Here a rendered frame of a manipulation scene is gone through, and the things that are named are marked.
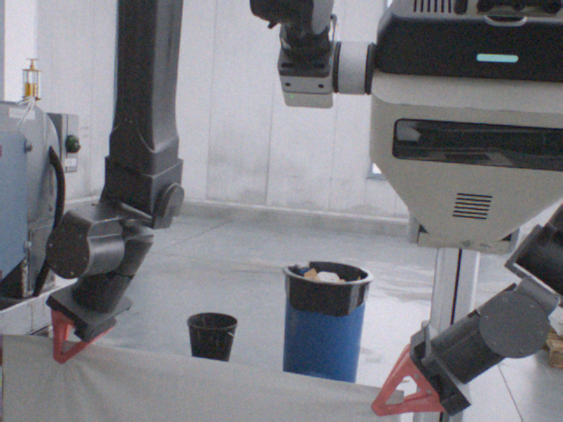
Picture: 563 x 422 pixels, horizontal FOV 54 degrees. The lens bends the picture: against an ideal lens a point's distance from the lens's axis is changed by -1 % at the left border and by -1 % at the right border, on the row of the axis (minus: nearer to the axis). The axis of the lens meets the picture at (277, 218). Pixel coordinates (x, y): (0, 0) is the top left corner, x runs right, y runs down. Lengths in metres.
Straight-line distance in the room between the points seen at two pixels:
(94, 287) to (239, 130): 8.31
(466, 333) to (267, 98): 8.34
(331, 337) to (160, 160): 2.30
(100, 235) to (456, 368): 0.39
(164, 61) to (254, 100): 8.33
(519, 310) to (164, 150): 0.38
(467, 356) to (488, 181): 0.47
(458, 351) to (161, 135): 0.38
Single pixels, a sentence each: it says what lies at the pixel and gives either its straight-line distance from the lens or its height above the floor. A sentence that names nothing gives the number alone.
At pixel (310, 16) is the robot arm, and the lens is 0.81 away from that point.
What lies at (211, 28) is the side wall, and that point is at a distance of 9.26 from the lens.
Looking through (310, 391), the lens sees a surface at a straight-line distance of 0.66.
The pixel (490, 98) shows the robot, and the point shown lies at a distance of 0.94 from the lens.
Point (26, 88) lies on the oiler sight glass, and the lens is 0.87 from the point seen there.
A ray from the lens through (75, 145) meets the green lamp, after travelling 0.90.
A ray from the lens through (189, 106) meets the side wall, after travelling 9.23.
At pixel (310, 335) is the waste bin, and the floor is 0.36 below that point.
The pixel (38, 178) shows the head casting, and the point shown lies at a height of 1.24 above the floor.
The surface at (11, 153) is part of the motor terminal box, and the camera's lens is 0.40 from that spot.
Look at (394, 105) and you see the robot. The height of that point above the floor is 1.38.
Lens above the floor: 1.31
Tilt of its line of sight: 8 degrees down
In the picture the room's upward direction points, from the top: 4 degrees clockwise
